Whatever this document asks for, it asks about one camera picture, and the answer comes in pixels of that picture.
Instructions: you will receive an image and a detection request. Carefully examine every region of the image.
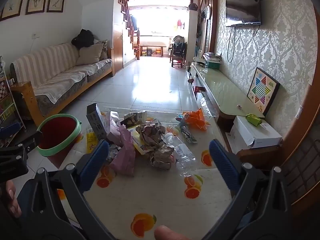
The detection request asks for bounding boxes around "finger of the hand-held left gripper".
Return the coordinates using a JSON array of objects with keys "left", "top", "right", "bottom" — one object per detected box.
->
[{"left": 0, "top": 130, "right": 43, "bottom": 155}]

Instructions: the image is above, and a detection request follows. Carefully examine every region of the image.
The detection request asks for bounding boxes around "pink plastic bag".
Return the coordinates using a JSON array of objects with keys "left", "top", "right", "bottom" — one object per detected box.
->
[{"left": 108, "top": 124, "right": 136, "bottom": 177}]

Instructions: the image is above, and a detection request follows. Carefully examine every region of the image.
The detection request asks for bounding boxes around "black bag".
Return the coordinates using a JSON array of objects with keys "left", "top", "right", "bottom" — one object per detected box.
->
[{"left": 71, "top": 29, "right": 95, "bottom": 50}]

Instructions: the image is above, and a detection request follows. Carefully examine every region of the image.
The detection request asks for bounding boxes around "chair with clothes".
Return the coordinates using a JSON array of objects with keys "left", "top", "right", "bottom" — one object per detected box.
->
[{"left": 171, "top": 35, "right": 188, "bottom": 67}]

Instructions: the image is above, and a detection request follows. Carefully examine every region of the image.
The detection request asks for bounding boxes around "wooden staircase railing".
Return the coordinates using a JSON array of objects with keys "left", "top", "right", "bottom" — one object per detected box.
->
[{"left": 114, "top": 0, "right": 142, "bottom": 60}]

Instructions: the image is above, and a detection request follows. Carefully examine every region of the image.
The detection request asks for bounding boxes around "wooden low stool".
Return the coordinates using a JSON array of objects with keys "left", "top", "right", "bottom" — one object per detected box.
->
[{"left": 236, "top": 144, "right": 283, "bottom": 168}]

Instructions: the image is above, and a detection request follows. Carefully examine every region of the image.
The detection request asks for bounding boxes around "star checkers board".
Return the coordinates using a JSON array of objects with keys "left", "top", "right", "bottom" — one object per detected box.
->
[{"left": 247, "top": 67, "right": 281, "bottom": 117}]

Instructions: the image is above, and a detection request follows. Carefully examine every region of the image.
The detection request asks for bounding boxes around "wooden lattice chair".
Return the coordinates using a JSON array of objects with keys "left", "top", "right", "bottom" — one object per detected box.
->
[{"left": 281, "top": 130, "right": 320, "bottom": 207}]

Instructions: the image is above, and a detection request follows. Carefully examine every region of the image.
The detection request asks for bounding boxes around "green packet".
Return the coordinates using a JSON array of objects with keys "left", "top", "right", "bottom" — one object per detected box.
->
[{"left": 245, "top": 113, "right": 263, "bottom": 128}]

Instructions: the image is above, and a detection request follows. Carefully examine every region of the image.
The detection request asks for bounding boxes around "crumpled printed paper ball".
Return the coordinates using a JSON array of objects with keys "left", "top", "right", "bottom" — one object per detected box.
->
[
  {"left": 138, "top": 123, "right": 167, "bottom": 151},
  {"left": 149, "top": 146, "right": 175, "bottom": 171}
]

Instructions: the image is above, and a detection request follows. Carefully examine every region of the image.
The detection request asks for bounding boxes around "glass-topped television cabinet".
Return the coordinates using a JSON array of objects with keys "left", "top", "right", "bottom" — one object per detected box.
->
[{"left": 187, "top": 62, "right": 265, "bottom": 132}]

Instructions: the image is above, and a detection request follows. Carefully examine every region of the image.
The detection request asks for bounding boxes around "black wall television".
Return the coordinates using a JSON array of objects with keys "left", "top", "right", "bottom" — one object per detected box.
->
[{"left": 225, "top": 0, "right": 262, "bottom": 28}]

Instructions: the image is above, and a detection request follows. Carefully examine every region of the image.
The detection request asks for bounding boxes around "red bucket with green rim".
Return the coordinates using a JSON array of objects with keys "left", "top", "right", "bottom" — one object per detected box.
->
[{"left": 36, "top": 114, "right": 82, "bottom": 157}]

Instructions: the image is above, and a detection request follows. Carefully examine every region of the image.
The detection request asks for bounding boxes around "person's right leg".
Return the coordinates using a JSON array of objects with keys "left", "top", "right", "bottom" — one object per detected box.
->
[{"left": 240, "top": 209, "right": 260, "bottom": 229}]

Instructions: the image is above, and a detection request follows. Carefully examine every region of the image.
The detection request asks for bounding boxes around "white basin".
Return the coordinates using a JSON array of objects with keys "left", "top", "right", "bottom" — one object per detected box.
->
[{"left": 193, "top": 56, "right": 207, "bottom": 68}]

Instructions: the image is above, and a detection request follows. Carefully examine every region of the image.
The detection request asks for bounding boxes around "fruit print tablecloth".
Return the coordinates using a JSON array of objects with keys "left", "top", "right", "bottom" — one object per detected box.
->
[{"left": 57, "top": 107, "right": 236, "bottom": 240}]

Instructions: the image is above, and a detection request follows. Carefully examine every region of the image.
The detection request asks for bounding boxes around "striped wooden sofa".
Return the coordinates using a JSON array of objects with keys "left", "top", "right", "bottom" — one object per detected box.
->
[{"left": 10, "top": 40, "right": 116, "bottom": 127}]

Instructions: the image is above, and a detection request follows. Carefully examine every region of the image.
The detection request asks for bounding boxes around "beige pillow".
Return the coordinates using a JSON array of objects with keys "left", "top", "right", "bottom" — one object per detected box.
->
[{"left": 76, "top": 42, "right": 104, "bottom": 66}]

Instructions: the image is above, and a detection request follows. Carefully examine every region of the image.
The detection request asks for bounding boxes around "black television cable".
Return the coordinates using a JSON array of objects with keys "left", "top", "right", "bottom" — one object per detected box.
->
[{"left": 226, "top": 26, "right": 237, "bottom": 63}]

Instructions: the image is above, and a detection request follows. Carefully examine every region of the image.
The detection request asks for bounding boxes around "blue white wrapper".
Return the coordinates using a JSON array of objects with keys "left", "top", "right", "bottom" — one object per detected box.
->
[{"left": 109, "top": 144, "right": 123, "bottom": 161}]

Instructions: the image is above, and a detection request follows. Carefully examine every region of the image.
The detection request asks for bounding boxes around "person's left hand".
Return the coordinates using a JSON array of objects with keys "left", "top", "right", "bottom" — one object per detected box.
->
[{"left": 0, "top": 179, "right": 22, "bottom": 218}]

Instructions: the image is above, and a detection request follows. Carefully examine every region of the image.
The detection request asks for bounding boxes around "white paper cup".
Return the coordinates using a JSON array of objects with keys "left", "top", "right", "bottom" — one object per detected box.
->
[{"left": 135, "top": 110, "right": 148, "bottom": 123}]

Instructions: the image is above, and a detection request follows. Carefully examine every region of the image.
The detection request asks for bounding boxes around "orange plastic bag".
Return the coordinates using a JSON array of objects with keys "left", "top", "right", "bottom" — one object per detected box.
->
[{"left": 182, "top": 108, "right": 210, "bottom": 132}]

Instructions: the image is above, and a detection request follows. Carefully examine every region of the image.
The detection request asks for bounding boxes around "wooden bench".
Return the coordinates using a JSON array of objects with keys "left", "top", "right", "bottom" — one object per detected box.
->
[{"left": 139, "top": 44, "right": 167, "bottom": 58}]

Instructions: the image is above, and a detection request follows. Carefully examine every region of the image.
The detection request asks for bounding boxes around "person's right hand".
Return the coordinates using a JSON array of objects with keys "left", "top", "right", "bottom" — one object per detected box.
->
[{"left": 154, "top": 225, "right": 191, "bottom": 240}]

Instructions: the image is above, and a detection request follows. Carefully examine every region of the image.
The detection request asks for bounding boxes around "grey tall carton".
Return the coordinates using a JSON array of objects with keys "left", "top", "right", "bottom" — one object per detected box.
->
[{"left": 86, "top": 103, "right": 109, "bottom": 141}]

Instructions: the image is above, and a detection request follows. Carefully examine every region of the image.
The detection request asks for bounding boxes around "patterned pillow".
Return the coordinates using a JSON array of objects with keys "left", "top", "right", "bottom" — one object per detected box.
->
[{"left": 99, "top": 39, "right": 108, "bottom": 61}]

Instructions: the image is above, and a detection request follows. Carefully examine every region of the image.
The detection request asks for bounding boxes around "wooden understairs cabinet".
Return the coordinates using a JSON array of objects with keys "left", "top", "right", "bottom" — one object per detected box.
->
[{"left": 113, "top": 22, "right": 124, "bottom": 71}]

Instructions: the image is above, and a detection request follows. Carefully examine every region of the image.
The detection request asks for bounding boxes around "clear plastic bottle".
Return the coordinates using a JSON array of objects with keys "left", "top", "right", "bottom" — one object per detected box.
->
[{"left": 163, "top": 132, "right": 198, "bottom": 178}]

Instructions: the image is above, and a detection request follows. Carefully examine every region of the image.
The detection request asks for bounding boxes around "yellow packet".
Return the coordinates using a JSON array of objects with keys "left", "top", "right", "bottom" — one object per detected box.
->
[{"left": 86, "top": 127, "right": 98, "bottom": 153}]

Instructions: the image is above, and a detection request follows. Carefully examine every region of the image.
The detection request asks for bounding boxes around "white rack with colourful books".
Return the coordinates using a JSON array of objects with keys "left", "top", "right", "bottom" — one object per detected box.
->
[{"left": 0, "top": 57, "right": 27, "bottom": 133}]

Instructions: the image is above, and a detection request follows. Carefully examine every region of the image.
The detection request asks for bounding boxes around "white cardboard box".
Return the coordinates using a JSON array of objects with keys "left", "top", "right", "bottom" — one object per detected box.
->
[{"left": 228, "top": 115, "right": 283, "bottom": 155}]

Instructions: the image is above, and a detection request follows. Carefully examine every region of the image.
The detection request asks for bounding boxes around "silver snack wrapper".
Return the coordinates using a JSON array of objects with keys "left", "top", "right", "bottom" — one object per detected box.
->
[{"left": 178, "top": 123, "right": 198, "bottom": 144}]

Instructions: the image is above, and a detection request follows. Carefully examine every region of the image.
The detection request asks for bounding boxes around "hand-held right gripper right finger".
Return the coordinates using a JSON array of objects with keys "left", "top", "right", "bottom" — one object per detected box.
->
[{"left": 201, "top": 139, "right": 298, "bottom": 240}]

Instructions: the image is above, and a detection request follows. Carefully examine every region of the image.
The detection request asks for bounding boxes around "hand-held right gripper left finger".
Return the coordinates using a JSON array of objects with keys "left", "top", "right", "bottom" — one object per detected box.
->
[{"left": 21, "top": 139, "right": 112, "bottom": 240}]

